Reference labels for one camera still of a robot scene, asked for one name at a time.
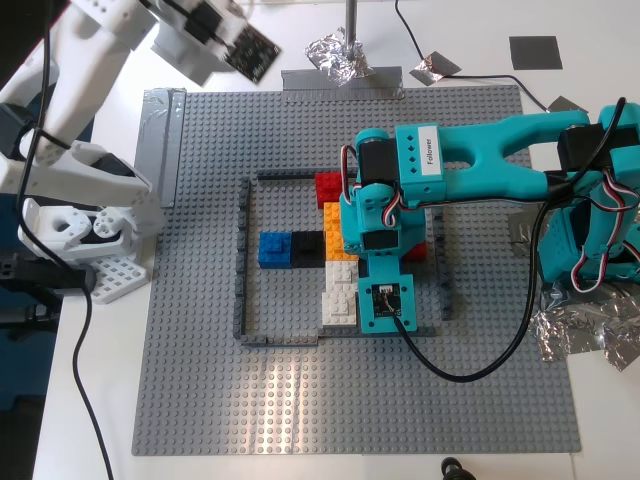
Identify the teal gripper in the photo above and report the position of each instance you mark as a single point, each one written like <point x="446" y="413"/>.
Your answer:
<point x="364" y="272"/>

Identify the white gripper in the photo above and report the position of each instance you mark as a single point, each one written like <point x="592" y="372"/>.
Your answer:
<point x="204" y="56"/>

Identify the red brick cube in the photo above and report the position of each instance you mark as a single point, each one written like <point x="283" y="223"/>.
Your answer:
<point x="330" y="187"/>
<point x="417" y="254"/>

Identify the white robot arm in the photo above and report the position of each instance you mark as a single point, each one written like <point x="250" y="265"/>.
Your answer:
<point x="85" y="65"/>

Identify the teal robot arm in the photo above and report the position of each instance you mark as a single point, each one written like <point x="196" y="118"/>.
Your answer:
<point x="480" y="145"/>

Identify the orange brick cube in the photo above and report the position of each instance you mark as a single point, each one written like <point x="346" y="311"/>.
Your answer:
<point x="334" y="245"/>
<point x="332" y="217"/>

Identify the white brick cube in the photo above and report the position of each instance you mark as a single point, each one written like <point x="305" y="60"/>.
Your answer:
<point x="340" y="277"/>
<point x="337" y="312"/>

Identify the black brick cube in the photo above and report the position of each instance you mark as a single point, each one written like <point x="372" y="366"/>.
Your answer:
<point x="307" y="250"/>

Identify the blue brick cube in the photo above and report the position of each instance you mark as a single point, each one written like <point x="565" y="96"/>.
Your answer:
<point x="272" y="255"/>

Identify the white follower label sticker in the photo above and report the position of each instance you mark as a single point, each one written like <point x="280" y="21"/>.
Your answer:
<point x="432" y="150"/>

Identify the long grey tape strip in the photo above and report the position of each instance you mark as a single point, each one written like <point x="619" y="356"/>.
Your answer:
<point x="167" y="150"/>

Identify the crumpled aluminium foil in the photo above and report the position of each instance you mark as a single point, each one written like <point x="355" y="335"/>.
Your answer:
<point x="340" y="65"/>

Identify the silver tape patch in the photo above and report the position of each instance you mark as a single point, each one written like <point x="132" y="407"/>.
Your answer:
<point x="520" y="232"/>

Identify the crinkled silver tape piece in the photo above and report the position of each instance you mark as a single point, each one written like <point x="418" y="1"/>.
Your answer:
<point x="435" y="67"/>

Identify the metal pole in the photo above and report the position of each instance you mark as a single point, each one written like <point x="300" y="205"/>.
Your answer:
<point x="351" y="20"/>

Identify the grey studded baseplate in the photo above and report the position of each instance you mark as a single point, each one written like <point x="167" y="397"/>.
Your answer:
<point x="350" y="400"/>

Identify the small silver tape piece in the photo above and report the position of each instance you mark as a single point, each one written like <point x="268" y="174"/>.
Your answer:
<point x="565" y="104"/>

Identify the dark grey tape square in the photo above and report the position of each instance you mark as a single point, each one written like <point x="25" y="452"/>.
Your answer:
<point x="535" y="52"/>

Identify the large aluminium foil sheet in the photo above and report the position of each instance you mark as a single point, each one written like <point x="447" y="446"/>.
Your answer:
<point x="575" y="330"/>

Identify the black power connector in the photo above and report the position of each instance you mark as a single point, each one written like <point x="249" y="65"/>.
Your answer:
<point x="40" y="275"/>

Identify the black clamp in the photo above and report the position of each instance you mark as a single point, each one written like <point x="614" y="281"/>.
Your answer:
<point x="457" y="470"/>
<point x="25" y="320"/>

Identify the black camera circuit board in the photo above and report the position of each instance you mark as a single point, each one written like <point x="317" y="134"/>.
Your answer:
<point x="252" y="55"/>

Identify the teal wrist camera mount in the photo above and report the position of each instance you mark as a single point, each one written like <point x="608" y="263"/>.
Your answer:
<point x="370" y="320"/>

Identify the dark grey brick frame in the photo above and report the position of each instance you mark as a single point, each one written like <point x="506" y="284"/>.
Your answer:
<point x="242" y="250"/>

